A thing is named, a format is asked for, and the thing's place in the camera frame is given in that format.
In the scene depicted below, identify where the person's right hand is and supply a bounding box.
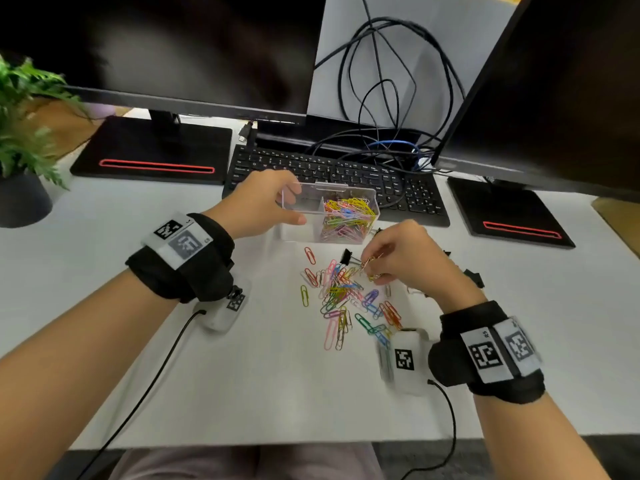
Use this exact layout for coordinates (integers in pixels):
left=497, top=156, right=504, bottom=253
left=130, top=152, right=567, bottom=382
left=361, top=219, right=489, bottom=314

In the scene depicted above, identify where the person's left hand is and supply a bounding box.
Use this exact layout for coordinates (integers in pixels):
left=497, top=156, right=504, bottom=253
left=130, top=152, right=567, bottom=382
left=202, top=169, right=307, bottom=241

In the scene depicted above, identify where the clear plastic divided box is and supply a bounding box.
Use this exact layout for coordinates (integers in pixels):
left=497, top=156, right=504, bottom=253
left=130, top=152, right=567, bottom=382
left=279, top=182, right=381, bottom=245

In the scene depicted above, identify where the pile of black binder clips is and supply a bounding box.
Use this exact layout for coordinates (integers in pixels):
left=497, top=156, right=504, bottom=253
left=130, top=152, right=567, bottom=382
left=339, top=227, right=486, bottom=298

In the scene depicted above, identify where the heap of sorted paper clips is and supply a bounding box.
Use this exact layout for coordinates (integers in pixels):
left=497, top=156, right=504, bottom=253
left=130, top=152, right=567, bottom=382
left=319, top=197, right=379, bottom=244

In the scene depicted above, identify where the pile of colourful paper clips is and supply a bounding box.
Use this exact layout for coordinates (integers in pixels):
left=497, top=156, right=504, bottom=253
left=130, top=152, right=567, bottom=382
left=299, top=246, right=403, bottom=351

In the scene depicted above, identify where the person's left forearm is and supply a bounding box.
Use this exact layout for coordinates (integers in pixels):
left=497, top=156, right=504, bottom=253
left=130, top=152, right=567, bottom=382
left=0, top=268, right=181, bottom=480

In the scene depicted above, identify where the brown cardboard box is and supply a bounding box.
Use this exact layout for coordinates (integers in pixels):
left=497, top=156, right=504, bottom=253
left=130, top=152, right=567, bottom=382
left=29, top=97, right=133, bottom=161
left=592, top=197, right=640, bottom=258

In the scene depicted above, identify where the black keyboard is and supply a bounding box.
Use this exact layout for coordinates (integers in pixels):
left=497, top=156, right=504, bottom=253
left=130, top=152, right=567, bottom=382
left=222, top=143, right=451, bottom=228

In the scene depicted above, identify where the black monitor stand red stripe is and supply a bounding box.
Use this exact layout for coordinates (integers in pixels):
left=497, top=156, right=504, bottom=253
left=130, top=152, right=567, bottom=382
left=446, top=175, right=576, bottom=249
left=69, top=109, right=233, bottom=185

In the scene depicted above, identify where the grey desk partition panel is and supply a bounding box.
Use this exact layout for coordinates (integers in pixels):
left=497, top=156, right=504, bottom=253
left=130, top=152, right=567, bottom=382
left=307, top=0, right=523, bottom=131

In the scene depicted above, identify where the black computer monitor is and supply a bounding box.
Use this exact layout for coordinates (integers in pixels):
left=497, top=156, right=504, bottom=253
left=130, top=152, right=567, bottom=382
left=432, top=0, right=640, bottom=203
left=0, top=0, right=329, bottom=125

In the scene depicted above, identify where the green plant in black pot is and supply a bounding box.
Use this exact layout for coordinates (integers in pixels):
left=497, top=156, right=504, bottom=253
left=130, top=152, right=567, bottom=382
left=0, top=54, right=86, bottom=229

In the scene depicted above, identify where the black left wrist strap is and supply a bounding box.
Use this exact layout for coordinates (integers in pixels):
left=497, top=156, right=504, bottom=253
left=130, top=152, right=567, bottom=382
left=125, top=212, right=236, bottom=304

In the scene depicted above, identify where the black wrist strap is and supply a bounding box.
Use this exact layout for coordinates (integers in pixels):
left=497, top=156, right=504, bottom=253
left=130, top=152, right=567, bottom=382
left=428, top=300, right=546, bottom=405
left=125, top=212, right=236, bottom=304

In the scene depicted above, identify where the bundle of black cables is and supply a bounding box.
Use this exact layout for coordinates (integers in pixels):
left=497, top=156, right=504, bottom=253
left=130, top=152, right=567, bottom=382
left=313, top=0, right=466, bottom=175

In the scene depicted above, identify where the blue cable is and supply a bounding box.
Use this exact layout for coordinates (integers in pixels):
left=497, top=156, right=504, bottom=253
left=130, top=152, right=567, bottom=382
left=367, top=140, right=433, bottom=171

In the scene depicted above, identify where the black right wrist strap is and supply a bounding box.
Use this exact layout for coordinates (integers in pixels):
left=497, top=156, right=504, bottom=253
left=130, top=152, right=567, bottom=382
left=428, top=300, right=546, bottom=405

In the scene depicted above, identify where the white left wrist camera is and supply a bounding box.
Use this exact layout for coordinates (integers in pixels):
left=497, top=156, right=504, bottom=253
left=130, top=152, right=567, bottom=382
left=193, top=279, right=252, bottom=333

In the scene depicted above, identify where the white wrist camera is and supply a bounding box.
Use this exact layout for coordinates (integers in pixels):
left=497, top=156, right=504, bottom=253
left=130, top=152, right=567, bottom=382
left=193, top=279, right=252, bottom=333
left=377, top=328, right=433, bottom=395

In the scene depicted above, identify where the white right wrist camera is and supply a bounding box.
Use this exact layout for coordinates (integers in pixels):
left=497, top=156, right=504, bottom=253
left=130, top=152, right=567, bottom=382
left=377, top=328, right=433, bottom=395

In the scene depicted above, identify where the black right camera cable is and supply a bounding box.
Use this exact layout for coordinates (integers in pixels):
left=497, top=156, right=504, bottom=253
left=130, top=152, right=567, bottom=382
left=399, top=379, right=459, bottom=480

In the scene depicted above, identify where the black camera cable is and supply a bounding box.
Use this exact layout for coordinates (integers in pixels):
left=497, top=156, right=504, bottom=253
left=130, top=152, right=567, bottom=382
left=75, top=309, right=207, bottom=480
left=399, top=379, right=459, bottom=480

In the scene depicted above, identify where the black left camera cable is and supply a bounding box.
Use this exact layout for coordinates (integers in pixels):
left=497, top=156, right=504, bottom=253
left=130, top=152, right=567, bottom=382
left=75, top=309, right=207, bottom=480

